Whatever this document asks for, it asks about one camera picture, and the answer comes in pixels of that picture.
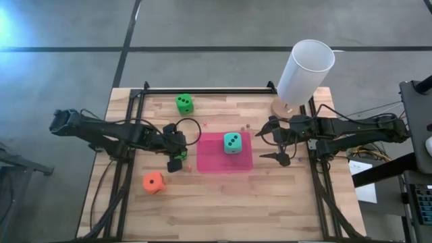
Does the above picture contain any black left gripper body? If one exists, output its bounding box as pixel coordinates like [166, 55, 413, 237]
[157, 131, 188, 160]

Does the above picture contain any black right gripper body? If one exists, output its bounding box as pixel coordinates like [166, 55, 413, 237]
[279, 114, 317, 155]

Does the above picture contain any large orange foam die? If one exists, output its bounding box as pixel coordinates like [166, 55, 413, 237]
[142, 171, 167, 195]

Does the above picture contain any pink translucent plastic bin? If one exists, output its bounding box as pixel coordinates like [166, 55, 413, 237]
[196, 131, 254, 174]

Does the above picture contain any large teal foam die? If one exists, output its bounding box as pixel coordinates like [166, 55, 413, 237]
[223, 132, 243, 155]

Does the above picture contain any white plastic cup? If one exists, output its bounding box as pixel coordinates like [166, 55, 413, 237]
[271, 39, 336, 119]

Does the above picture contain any white paper sheet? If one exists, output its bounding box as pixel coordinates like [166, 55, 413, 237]
[348, 160, 378, 204]

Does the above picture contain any black desk beam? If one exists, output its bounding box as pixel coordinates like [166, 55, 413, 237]
[352, 151, 418, 188]

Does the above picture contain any dark grey desk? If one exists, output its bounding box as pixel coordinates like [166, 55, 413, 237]
[400, 74, 432, 175]

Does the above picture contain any black keyboard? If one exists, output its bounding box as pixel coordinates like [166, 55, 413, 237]
[409, 184, 432, 226]

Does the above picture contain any black metal stand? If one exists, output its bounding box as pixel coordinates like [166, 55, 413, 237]
[0, 141, 55, 243]

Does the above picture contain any black aluminium table frame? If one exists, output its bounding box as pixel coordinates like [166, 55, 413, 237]
[80, 80, 364, 242]

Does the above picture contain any yellow cable bundle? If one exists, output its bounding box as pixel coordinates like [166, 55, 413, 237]
[347, 144, 392, 163]

